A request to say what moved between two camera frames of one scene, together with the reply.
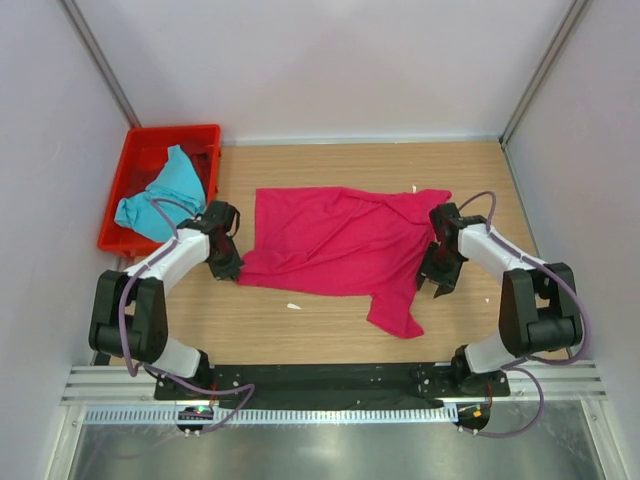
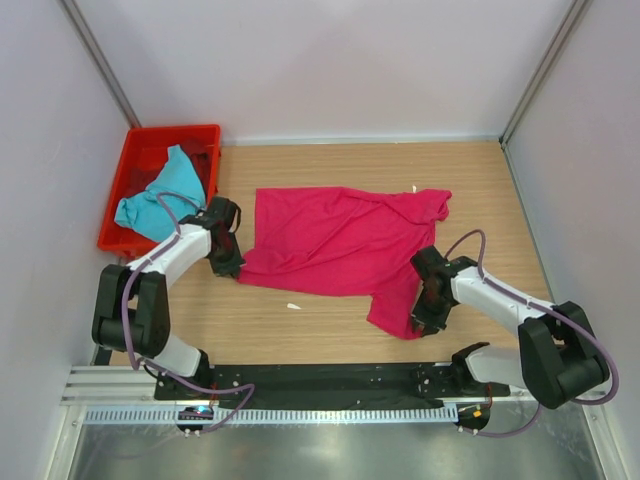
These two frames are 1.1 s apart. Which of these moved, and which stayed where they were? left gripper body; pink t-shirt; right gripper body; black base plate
Moved: right gripper body
Stayed: black base plate; pink t-shirt; left gripper body
